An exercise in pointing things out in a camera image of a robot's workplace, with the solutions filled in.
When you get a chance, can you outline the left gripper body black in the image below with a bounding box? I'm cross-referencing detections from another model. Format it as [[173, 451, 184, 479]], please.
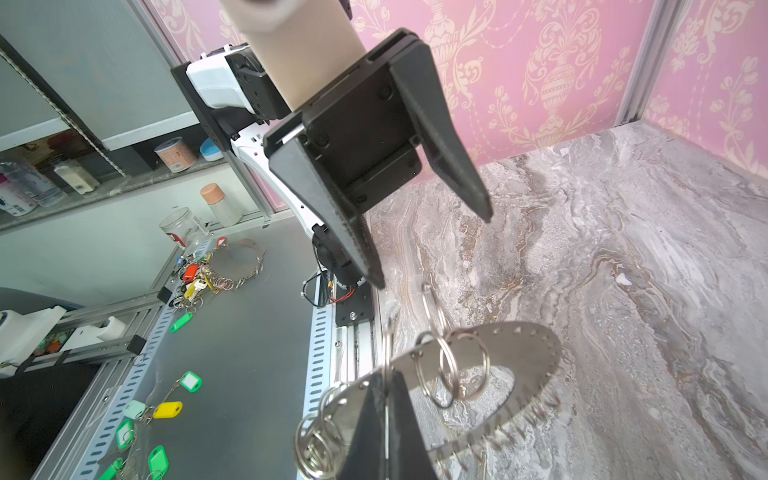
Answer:
[[263, 29, 422, 213]]

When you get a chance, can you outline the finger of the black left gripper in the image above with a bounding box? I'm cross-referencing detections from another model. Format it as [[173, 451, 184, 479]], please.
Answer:
[[390, 41, 493, 223], [266, 137, 386, 289]]

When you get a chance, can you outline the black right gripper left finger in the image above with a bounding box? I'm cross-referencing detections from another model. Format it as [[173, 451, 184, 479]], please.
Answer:
[[338, 373, 386, 480]]

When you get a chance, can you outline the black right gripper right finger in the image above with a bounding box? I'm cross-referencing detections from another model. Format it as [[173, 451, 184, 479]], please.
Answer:
[[387, 370, 438, 480]]

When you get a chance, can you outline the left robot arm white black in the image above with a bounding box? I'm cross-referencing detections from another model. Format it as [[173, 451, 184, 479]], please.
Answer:
[[172, 1, 493, 300]]

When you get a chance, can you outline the aluminium corner post right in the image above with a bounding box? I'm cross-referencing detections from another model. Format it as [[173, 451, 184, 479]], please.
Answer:
[[615, 0, 691, 126]]

